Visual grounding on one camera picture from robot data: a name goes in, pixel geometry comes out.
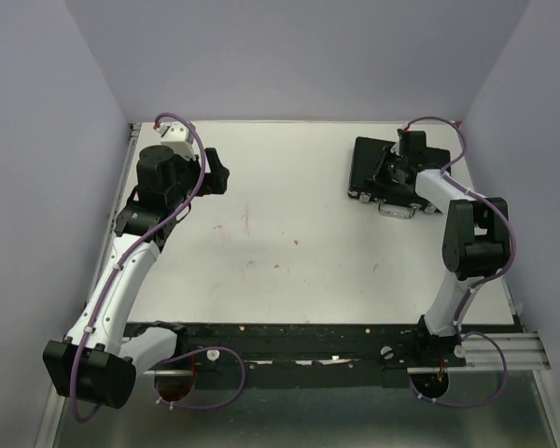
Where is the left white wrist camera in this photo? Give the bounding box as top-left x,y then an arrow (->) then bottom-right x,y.
157,121 -> 196,161

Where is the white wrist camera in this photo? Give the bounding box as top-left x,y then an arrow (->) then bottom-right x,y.
157,121 -> 196,161
390,128 -> 404,156

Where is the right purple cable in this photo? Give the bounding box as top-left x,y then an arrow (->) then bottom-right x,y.
400,116 -> 517,408

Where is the black poker chip case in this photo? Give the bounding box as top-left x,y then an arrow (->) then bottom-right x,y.
347,131 -> 451,218

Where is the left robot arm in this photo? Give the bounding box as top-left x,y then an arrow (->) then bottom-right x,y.
42,145 -> 230,409

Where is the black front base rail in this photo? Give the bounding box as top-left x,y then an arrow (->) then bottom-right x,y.
116,319 -> 468,391

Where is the right aluminium extrusion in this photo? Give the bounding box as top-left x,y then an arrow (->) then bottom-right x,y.
397,331 -> 551,374

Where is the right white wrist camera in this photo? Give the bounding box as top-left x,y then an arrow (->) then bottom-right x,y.
390,128 -> 404,156

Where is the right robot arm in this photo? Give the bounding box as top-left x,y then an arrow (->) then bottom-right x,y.
366,130 -> 512,366

